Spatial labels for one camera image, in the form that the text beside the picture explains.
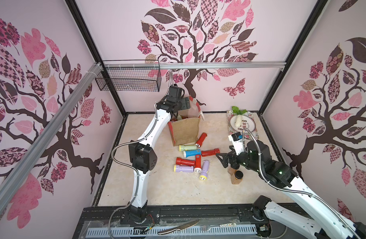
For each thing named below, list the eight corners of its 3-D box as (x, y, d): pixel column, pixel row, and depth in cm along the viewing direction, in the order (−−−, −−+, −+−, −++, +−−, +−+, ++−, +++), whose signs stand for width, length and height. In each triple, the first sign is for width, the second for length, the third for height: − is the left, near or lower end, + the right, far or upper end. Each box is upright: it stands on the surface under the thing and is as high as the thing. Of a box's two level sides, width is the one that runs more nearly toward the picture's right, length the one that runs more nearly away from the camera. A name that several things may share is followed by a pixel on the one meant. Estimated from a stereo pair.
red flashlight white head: (194, 173, 89) (194, 171, 87) (193, 156, 97) (193, 154, 95) (202, 173, 89) (202, 171, 87) (200, 156, 97) (201, 154, 95)
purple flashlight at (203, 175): (198, 179, 88) (199, 177, 85) (203, 161, 95) (203, 158, 92) (206, 181, 87) (206, 179, 84) (210, 163, 94) (210, 160, 92)
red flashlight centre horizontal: (175, 164, 93) (175, 162, 91) (176, 159, 95) (176, 157, 93) (195, 166, 92) (195, 164, 90) (195, 160, 95) (195, 158, 92)
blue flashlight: (182, 158, 96) (182, 155, 93) (182, 153, 98) (181, 150, 95) (201, 155, 97) (201, 152, 94) (200, 150, 99) (200, 148, 97)
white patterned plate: (231, 133, 110) (231, 131, 108) (227, 117, 120) (227, 115, 118) (257, 133, 109) (258, 131, 107) (251, 117, 120) (252, 115, 118)
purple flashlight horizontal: (174, 173, 90) (173, 170, 87) (174, 167, 93) (173, 164, 89) (193, 173, 90) (193, 170, 87) (193, 167, 93) (193, 164, 89)
